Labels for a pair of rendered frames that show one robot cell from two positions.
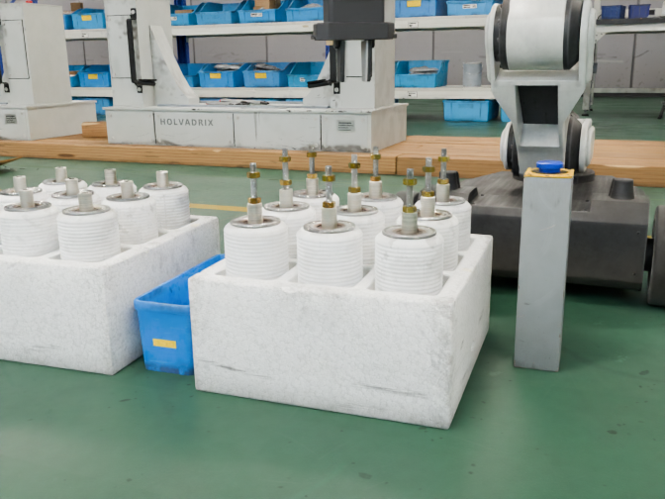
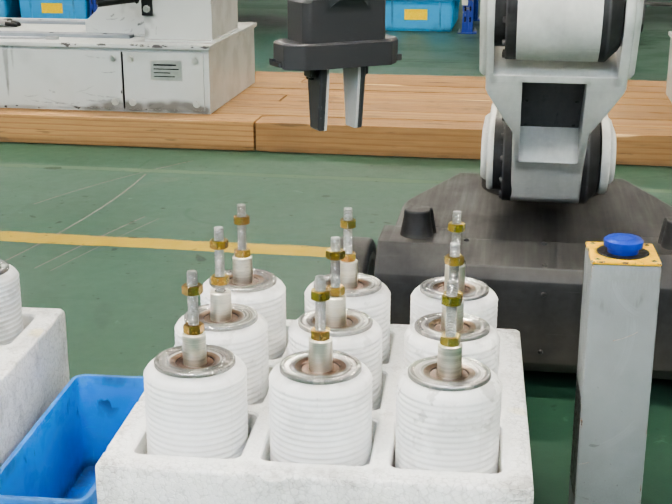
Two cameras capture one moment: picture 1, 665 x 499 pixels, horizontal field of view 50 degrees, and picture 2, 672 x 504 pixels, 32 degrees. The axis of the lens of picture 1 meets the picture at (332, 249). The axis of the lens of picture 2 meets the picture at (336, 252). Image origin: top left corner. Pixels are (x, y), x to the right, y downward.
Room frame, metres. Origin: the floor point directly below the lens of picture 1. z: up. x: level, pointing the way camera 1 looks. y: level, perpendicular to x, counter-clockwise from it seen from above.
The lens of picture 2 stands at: (0.02, 0.22, 0.68)
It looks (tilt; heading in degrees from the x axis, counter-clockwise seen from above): 17 degrees down; 347
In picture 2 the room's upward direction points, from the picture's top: straight up
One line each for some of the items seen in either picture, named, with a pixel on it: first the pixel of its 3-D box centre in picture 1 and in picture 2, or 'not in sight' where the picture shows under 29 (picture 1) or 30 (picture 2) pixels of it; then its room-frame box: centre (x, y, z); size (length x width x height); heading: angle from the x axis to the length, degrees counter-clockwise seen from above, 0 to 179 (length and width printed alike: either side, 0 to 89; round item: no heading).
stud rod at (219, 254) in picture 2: (285, 171); (219, 262); (1.16, 0.07, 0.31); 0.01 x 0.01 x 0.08
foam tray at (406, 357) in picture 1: (355, 306); (335, 466); (1.12, -0.04, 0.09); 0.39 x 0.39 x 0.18; 70
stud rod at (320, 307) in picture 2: (329, 192); (320, 315); (1.01, 0.00, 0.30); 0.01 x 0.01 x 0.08
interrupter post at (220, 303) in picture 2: (286, 199); (220, 305); (1.16, 0.07, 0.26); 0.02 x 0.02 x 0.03
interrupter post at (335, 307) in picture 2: (354, 203); (335, 310); (1.12, -0.04, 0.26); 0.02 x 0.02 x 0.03
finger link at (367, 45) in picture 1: (368, 60); (357, 94); (1.12, -0.06, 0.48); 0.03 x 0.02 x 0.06; 13
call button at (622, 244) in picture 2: (549, 167); (623, 247); (1.09, -0.33, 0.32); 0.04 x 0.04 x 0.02
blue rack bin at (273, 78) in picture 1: (272, 74); not in sight; (6.59, 0.51, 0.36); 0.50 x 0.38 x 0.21; 158
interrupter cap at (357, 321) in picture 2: (354, 211); (335, 322); (1.12, -0.04, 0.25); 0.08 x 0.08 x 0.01
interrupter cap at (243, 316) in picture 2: (286, 207); (221, 317); (1.16, 0.07, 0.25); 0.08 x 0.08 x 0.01
